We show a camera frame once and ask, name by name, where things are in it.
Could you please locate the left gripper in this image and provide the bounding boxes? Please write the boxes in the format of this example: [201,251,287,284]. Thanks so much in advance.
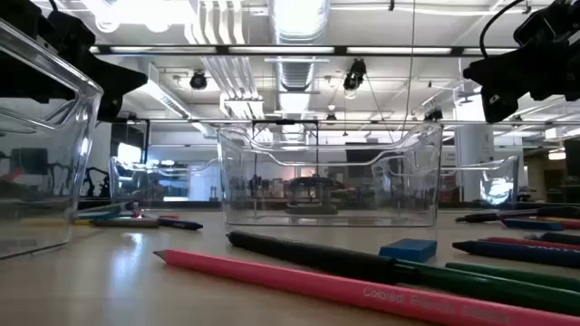
[0,0,150,122]

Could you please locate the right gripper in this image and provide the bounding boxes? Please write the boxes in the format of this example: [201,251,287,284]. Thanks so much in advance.
[462,0,580,124]

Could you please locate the clear plastic bin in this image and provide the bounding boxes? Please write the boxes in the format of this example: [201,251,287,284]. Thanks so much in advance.
[437,155,521,210]
[217,120,444,227]
[0,17,104,260]
[108,156,223,212]

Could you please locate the black purple pen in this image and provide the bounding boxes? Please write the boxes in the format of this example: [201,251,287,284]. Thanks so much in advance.
[455,206,580,224]

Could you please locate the dark blue crayon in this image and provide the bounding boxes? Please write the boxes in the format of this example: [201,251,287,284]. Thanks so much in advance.
[157,217,205,232]

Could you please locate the pink colored pencil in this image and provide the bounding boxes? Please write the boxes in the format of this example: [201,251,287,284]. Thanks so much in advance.
[152,247,580,326]

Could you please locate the dark green coloured pencil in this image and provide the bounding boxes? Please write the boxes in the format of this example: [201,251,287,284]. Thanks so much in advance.
[226,229,580,317]

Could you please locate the white pillar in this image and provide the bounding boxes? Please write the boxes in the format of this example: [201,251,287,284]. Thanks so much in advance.
[454,92,496,204]

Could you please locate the black ceiling spotlight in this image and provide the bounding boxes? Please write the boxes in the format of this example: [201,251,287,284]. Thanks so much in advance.
[188,69,209,91]

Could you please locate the black monitor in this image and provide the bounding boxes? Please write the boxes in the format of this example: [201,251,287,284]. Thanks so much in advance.
[344,141,399,178]

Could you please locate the thick blue eraser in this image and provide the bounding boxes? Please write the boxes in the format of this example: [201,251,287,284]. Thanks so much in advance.
[379,237,439,264]

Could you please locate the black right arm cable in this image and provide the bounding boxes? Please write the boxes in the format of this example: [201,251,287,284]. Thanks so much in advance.
[478,0,527,60]

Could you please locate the black overhead camera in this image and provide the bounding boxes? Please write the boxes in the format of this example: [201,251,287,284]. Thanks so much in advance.
[342,57,368,91]

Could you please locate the black silver frame crossbar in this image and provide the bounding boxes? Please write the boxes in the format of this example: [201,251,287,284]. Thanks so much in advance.
[88,43,520,58]

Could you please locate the silver ventilation duct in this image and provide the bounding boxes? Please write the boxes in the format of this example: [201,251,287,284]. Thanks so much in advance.
[266,0,332,91]

